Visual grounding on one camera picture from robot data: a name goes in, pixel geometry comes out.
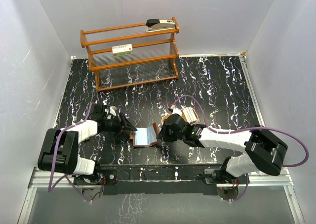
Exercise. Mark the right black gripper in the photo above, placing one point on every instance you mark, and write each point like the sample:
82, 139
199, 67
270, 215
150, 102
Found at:
164, 136

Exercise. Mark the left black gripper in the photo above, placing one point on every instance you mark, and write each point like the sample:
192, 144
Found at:
123, 125

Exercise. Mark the brown leather card holder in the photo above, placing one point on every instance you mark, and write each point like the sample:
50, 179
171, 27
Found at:
145, 137

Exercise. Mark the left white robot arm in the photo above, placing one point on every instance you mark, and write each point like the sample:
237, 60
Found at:
59, 152

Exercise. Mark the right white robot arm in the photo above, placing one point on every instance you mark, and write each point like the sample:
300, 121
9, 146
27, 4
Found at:
261, 150

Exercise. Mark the stack of cards in tray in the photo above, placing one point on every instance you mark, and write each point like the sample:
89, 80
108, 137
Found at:
190, 115

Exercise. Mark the beige oval tray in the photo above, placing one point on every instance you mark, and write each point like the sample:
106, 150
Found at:
168, 115

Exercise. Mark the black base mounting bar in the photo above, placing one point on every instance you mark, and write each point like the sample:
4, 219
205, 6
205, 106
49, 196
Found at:
157, 179

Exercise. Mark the wooden three-tier shelf rack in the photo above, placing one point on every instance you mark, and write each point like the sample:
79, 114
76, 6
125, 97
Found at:
153, 59

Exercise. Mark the white and red staples box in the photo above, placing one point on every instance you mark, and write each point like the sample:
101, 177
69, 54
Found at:
122, 50

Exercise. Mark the black and beige stapler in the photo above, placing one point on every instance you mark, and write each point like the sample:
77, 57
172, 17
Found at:
153, 25

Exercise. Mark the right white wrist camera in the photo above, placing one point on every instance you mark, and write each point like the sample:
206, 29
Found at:
174, 110

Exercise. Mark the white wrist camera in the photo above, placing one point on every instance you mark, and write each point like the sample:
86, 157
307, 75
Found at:
110, 111
174, 110

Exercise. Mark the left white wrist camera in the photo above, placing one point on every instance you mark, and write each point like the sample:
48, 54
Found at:
110, 111

